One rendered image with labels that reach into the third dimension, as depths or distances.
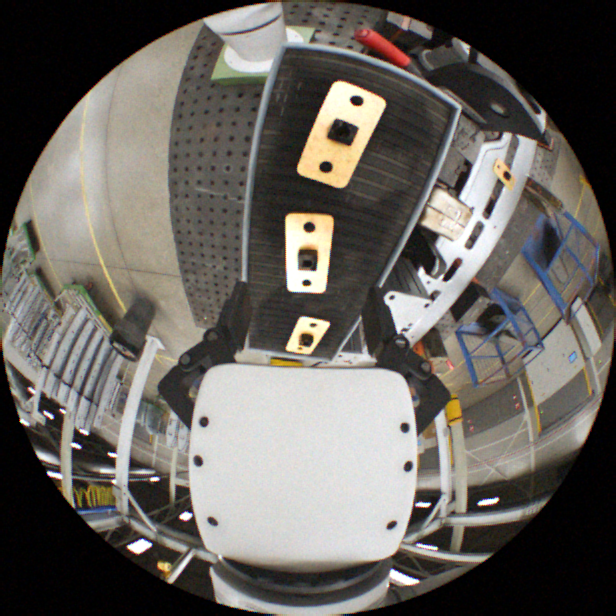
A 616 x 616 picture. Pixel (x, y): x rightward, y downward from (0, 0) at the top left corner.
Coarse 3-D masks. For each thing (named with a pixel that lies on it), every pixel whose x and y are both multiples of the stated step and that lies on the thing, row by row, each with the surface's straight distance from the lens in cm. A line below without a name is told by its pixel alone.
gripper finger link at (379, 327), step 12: (372, 288) 14; (372, 300) 13; (384, 300) 13; (372, 312) 13; (384, 312) 12; (372, 324) 13; (384, 324) 12; (372, 336) 13; (384, 336) 12; (372, 348) 13; (384, 348) 12; (408, 360) 12; (420, 360) 12; (420, 372) 12; (408, 384) 13
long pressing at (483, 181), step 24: (504, 144) 49; (528, 144) 59; (480, 168) 44; (528, 168) 58; (480, 192) 45; (504, 192) 51; (480, 216) 47; (504, 216) 53; (432, 240) 43; (456, 240) 45; (480, 240) 50; (480, 264) 55; (432, 288) 50; (456, 288) 55; (432, 312) 58; (408, 336) 64; (360, 360) 71
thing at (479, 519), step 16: (112, 512) 394; (496, 512) 426; (512, 512) 415; (528, 512) 409; (96, 528) 367; (144, 528) 392; (432, 528) 469; (176, 544) 374; (192, 544) 368; (208, 560) 363
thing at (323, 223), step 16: (288, 224) 17; (320, 224) 16; (288, 240) 17; (304, 240) 17; (320, 240) 17; (288, 256) 18; (304, 256) 17; (320, 256) 18; (288, 272) 19; (304, 272) 19; (320, 272) 19; (288, 288) 20; (304, 288) 20; (320, 288) 20
